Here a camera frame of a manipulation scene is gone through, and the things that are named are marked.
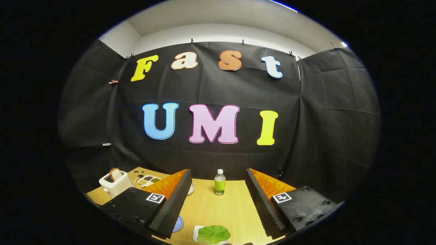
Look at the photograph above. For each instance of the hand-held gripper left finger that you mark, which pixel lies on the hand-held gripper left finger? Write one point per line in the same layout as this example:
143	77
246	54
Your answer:
170	211

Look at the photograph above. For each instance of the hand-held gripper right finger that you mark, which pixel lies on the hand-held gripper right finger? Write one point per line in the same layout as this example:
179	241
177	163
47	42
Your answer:
264	211

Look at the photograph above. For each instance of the green lettuce leaf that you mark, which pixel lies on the green lettuce leaf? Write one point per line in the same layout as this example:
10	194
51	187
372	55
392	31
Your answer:
214	234

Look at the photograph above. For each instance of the bread slice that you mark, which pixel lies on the bread slice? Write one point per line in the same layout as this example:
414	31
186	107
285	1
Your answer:
115	174

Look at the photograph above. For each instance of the blue round plate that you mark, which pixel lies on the blue round plate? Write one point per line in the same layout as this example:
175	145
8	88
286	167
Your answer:
177	224

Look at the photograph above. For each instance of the white round plate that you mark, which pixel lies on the white round plate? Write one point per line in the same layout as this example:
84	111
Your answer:
191	189

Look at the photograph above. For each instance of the white square plate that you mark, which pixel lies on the white square plate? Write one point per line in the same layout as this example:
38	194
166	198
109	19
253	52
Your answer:
195	233

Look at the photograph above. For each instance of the white divided seasoning tray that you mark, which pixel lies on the white divided seasoning tray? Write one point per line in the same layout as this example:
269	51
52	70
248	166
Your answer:
144	182

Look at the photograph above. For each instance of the green label drink bottle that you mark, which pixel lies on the green label drink bottle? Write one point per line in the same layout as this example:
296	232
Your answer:
219	185

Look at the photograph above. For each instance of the white toaster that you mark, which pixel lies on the white toaster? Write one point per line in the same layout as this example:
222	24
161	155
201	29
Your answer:
117	188

